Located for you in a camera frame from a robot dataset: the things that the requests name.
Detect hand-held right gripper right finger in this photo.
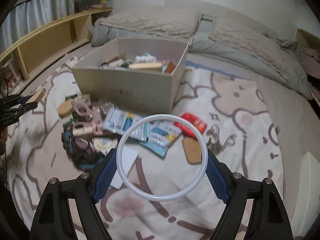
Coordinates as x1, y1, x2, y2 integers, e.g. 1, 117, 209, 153
205, 149, 293, 240

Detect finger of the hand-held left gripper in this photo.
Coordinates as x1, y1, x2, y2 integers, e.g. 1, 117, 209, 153
11, 94, 35, 104
11, 102, 38, 117

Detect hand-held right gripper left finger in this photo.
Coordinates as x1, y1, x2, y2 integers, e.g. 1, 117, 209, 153
29, 148, 118, 240

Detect leaf-shaped wooden board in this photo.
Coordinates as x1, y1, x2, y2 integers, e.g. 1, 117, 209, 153
25, 88, 47, 103

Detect white silicone ring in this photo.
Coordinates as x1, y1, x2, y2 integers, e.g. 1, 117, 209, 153
117, 114, 208, 202

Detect white shoe box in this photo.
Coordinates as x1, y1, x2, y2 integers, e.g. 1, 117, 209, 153
71, 37, 189, 113

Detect white speckled cloth bundle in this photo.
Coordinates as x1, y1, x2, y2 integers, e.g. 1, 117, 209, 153
135, 54, 158, 63

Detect white card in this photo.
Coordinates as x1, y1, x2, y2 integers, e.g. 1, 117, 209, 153
110, 146, 139, 189

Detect framed picture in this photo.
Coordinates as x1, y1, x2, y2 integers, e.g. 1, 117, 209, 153
0, 61, 22, 90

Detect wooden tag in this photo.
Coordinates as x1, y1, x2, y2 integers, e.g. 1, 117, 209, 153
182, 138, 203, 165

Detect dark crocheted pouch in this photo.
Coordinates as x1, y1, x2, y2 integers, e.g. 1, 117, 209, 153
61, 130, 105, 170

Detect metal key clips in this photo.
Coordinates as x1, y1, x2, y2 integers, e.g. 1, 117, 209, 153
207, 125, 238, 155

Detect round wooden lid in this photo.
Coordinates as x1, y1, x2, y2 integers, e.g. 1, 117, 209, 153
57, 101, 75, 117

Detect printed blanket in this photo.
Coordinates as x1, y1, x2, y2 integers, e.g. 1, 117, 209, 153
5, 52, 287, 240

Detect blue white packet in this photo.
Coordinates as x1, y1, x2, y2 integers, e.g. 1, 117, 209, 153
102, 109, 150, 142
140, 120, 182, 158

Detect red packet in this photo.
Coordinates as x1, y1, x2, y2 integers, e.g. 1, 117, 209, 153
173, 112, 207, 138

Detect wooden shelf unit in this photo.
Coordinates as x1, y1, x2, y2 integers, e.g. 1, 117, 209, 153
0, 7, 113, 80

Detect grey curtain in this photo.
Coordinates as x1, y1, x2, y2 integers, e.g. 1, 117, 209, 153
0, 0, 75, 53

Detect slim white box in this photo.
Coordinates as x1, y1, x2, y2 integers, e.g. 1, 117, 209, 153
101, 59, 125, 68

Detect black bag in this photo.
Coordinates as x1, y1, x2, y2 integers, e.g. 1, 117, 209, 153
74, 0, 103, 13

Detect orange leather card holder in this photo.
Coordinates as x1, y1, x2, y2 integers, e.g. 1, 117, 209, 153
164, 60, 177, 74

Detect beige quilted pillow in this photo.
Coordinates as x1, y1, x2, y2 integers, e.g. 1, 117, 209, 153
209, 16, 300, 63
100, 7, 203, 44

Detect pink clothes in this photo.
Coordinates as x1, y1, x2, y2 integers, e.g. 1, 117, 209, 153
300, 47, 320, 77

